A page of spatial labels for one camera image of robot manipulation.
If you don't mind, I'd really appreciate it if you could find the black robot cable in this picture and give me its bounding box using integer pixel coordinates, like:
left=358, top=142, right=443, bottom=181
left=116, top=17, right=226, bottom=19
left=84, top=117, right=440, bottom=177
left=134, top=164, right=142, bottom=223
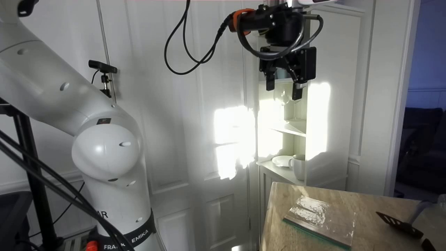
left=162, top=0, right=234, bottom=77

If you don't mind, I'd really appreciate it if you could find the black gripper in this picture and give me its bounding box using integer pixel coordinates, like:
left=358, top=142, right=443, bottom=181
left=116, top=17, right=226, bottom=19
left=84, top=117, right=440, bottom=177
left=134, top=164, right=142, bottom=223
left=258, top=44, right=318, bottom=102

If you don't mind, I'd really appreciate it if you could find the small black stand camera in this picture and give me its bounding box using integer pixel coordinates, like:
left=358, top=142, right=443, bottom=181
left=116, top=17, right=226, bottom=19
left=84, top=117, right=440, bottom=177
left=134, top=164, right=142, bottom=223
left=86, top=58, right=120, bottom=100

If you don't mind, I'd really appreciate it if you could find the orange wrist strap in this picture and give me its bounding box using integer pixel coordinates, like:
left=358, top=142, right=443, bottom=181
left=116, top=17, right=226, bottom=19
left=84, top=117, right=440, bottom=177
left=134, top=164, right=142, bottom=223
left=230, top=7, right=258, bottom=35

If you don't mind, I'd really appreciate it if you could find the black slotted spatula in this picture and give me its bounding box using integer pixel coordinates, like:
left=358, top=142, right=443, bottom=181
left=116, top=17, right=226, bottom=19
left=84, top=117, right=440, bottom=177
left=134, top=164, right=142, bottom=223
left=375, top=210, right=439, bottom=251

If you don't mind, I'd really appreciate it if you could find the white plate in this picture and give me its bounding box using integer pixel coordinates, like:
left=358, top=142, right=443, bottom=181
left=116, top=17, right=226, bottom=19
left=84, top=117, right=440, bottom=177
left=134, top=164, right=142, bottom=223
left=270, top=155, right=294, bottom=169

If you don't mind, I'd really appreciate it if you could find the white panel door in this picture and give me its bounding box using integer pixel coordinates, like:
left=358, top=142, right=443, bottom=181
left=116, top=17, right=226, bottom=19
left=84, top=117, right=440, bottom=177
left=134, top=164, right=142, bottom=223
left=96, top=0, right=258, bottom=251

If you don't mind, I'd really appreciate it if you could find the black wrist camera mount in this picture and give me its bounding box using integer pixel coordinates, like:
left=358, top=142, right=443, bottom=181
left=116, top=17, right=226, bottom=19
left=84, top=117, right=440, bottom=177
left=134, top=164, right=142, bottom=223
left=238, top=3, right=307, bottom=47

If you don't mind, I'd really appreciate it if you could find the white corner shelf cabinet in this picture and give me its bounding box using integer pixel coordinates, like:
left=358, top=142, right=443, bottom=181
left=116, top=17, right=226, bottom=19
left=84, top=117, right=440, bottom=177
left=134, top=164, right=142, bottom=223
left=254, top=3, right=368, bottom=192

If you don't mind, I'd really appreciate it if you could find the dark sofa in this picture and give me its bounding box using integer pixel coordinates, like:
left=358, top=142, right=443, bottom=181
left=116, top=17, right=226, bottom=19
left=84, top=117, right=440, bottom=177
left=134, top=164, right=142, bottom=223
left=397, top=106, right=446, bottom=195

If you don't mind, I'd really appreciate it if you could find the black camera stand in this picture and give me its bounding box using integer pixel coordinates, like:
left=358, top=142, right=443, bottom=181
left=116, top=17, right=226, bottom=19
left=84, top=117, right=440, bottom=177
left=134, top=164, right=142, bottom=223
left=0, top=96, right=63, bottom=251

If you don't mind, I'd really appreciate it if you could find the clear plastic bag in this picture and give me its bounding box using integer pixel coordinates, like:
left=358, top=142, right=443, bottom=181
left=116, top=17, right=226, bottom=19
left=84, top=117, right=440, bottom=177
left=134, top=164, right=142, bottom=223
left=284, top=194, right=360, bottom=243

